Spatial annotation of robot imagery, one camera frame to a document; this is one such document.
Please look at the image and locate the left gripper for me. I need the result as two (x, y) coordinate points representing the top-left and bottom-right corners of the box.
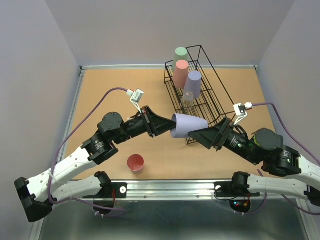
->
(113, 105), (178, 145)

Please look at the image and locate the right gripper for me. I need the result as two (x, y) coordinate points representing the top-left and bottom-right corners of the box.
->
(188, 115), (261, 165)

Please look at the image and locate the small lavender plastic cup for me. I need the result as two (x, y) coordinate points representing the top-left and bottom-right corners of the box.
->
(170, 113), (209, 139)

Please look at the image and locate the clear plastic cup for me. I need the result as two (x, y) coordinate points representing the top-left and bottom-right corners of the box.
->
(181, 91), (194, 110)

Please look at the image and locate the red plastic cup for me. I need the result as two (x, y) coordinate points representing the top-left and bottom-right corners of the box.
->
(127, 154), (145, 174)

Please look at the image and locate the black wire dish rack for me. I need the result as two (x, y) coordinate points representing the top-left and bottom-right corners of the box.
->
(164, 45), (238, 145)

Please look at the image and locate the salmon pink plastic cup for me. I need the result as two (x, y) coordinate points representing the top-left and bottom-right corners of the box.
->
(172, 60), (189, 89)

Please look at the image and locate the large lavender plastic cup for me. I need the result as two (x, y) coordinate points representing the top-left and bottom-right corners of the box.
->
(183, 70), (202, 99)

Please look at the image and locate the mint green plastic cup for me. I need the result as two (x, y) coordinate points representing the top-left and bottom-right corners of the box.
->
(171, 47), (188, 72)

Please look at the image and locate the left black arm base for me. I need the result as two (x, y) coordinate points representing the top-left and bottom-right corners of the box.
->
(90, 182), (128, 199)

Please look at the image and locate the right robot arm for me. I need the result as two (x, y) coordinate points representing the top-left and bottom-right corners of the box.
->
(188, 118), (320, 206)

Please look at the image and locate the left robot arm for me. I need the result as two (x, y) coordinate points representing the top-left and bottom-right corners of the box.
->
(14, 106), (177, 223)

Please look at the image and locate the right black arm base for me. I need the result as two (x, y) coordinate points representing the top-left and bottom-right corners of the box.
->
(209, 181), (261, 198)

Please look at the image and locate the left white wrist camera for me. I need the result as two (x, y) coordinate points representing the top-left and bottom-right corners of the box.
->
(126, 88), (145, 113)

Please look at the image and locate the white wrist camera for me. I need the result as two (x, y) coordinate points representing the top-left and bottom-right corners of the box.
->
(126, 88), (145, 113)
(232, 102), (253, 126)

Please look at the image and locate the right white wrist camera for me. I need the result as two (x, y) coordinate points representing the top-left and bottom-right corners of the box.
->
(232, 102), (253, 126)

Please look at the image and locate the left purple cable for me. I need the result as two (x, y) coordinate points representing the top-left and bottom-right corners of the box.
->
(47, 87), (130, 218)

